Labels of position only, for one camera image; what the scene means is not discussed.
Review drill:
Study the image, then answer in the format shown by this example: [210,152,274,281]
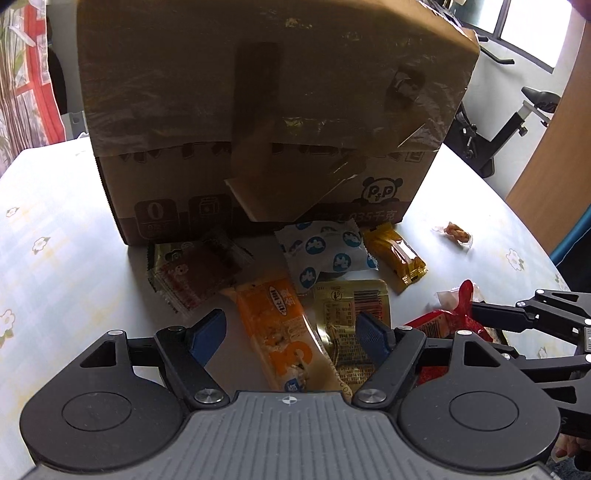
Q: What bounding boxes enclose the taped cardboard box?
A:
[76,0,481,248]

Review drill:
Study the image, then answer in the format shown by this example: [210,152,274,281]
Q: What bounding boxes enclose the red snack packet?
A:
[402,279,509,384]

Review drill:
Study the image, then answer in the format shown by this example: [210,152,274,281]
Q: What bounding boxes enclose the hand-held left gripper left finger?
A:
[78,308,230,409]

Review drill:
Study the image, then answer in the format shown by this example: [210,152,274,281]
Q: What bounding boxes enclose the small clear twist snack packet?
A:
[433,221,474,248]

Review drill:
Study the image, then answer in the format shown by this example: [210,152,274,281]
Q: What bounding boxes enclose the white blue-dotted snack packet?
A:
[274,218,380,295]

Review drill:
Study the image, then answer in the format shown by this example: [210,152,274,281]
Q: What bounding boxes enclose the green-edged clear snack packet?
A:
[147,225,257,320]

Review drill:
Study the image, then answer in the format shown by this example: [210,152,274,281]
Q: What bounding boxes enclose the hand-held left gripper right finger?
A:
[352,310,523,409]

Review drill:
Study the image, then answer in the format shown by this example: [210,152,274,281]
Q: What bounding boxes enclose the black exercise bike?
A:
[443,28,562,179]

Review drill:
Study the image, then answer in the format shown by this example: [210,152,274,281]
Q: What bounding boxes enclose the small yellow snack packet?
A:
[362,222,428,295]

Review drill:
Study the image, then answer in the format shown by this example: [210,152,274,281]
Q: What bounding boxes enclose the orange snack packet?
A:
[220,271,354,400]

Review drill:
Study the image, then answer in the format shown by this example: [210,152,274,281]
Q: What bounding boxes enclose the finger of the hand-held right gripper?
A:
[470,289,591,334]
[487,342,591,385]

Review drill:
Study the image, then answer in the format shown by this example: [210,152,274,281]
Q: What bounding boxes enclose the window with dark frame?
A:
[478,0,583,73]

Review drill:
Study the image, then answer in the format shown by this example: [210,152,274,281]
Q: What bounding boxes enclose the printed curtain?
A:
[0,0,80,168]

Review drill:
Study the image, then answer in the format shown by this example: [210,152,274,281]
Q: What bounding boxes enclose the wooden panel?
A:
[505,9,591,260]

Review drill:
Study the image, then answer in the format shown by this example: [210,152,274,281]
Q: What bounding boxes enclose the gold snack packet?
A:
[311,279,393,389]

